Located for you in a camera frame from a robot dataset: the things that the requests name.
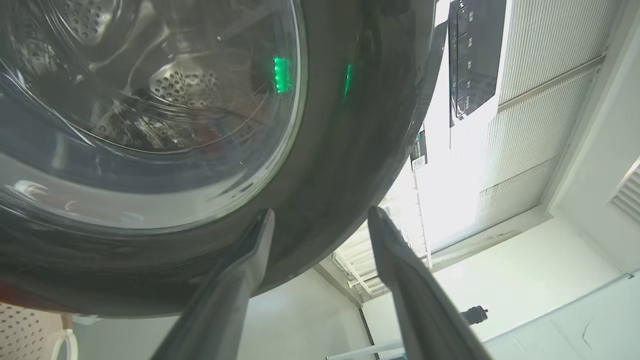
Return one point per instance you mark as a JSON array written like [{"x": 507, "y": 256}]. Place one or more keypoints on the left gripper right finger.
[{"x": 420, "y": 310}]

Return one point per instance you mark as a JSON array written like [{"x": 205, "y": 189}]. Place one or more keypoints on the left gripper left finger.
[{"x": 220, "y": 310}]

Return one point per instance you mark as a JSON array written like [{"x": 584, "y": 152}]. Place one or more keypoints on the dark grey washing machine door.
[{"x": 340, "y": 165}]

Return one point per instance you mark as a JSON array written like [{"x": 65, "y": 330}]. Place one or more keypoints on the cream perforated laundry basket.
[{"x": 25, "y": 335}]

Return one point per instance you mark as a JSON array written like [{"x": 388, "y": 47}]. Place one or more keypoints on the white washing machine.
[{"x": 475, "y": 50}]

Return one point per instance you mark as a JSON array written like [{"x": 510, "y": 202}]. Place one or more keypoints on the white air vent grille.
[{"x": 629, "y": 195}]

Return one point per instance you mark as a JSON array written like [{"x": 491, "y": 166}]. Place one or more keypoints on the small black camera device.
[{"x": 474, "y": 315}]

